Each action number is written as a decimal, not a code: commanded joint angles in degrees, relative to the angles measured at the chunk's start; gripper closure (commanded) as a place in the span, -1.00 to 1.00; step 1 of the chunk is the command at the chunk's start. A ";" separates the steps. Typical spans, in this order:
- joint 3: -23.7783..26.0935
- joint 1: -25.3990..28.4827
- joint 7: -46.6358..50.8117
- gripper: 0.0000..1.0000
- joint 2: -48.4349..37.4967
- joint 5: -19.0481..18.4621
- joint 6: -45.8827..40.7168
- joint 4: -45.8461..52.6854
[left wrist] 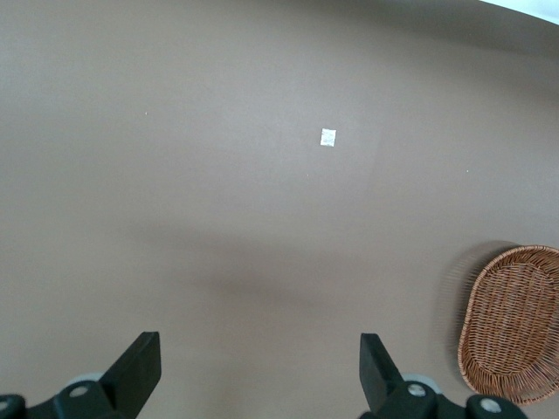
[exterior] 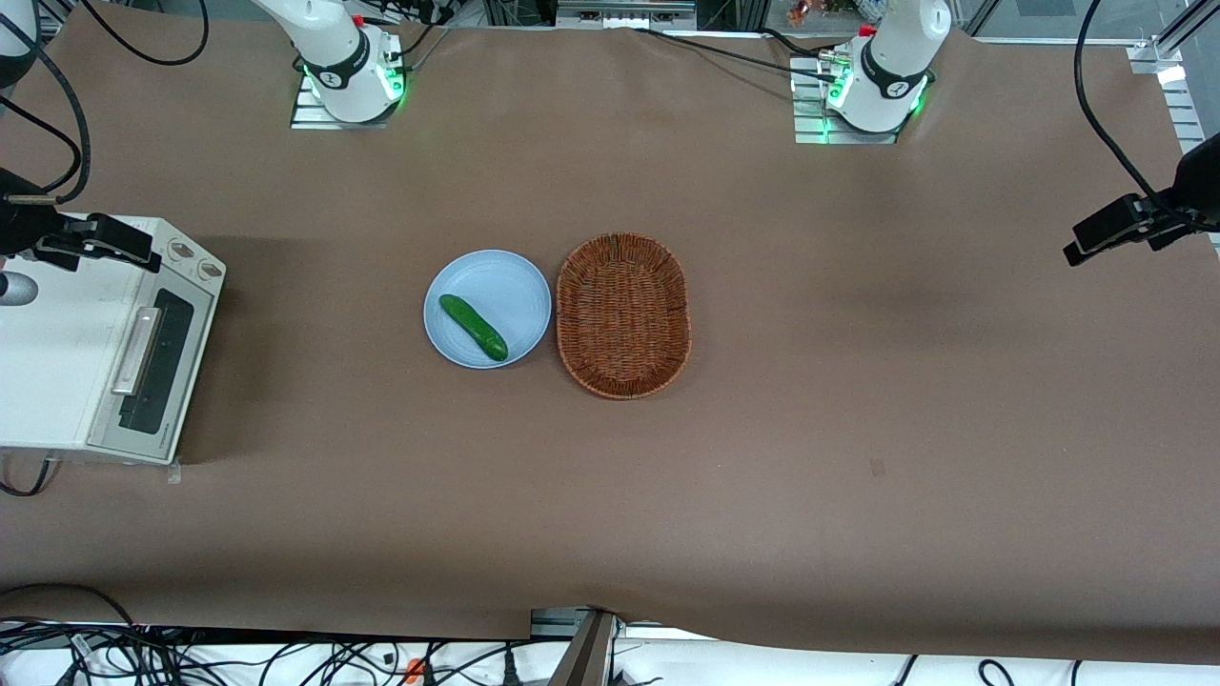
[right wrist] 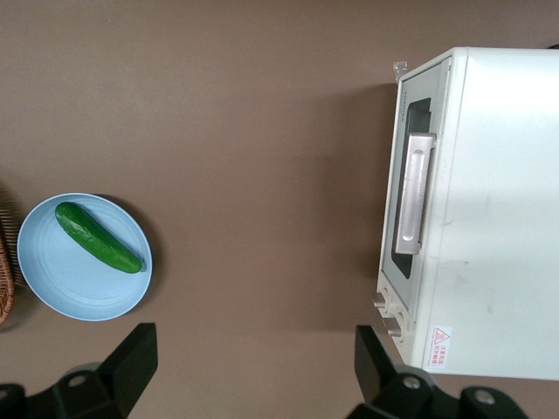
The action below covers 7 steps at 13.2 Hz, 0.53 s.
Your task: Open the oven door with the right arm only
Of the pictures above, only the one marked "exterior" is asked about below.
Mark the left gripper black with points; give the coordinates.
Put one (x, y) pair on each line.
(1197, 183)

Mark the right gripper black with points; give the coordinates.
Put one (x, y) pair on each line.
(19, 225)

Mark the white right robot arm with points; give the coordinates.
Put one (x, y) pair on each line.
(348, 57)

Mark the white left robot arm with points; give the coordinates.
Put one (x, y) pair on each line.
(896, 57)

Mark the round oven knob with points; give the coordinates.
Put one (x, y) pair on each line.
(211, 270)
(181, 251)

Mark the white toaster oven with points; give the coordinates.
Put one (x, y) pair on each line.
(57, 362)

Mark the brown table cover sheet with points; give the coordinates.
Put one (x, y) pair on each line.
(858, 333)

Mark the green cucumber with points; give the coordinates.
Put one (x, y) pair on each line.
(472, 327)

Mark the light blue plate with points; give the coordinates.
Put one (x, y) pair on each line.
(496, 286)

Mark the brown wicker basket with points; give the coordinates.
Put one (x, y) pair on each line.
(620, 314)

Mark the orange plug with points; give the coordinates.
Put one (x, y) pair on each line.
(415, 672)

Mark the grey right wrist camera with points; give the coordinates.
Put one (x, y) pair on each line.
(14, 289)

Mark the aluminium frame profile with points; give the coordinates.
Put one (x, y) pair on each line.
(1158, 57)
(581, 657)
(624, 14)

